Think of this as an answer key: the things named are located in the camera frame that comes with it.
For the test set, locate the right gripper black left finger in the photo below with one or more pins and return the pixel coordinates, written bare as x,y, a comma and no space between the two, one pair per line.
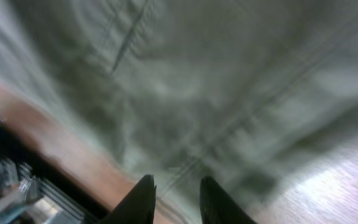
137,207

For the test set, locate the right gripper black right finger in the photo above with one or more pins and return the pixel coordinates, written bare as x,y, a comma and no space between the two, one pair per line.
218,207

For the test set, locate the khaki shorts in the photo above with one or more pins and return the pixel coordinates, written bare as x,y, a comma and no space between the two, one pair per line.
260,95

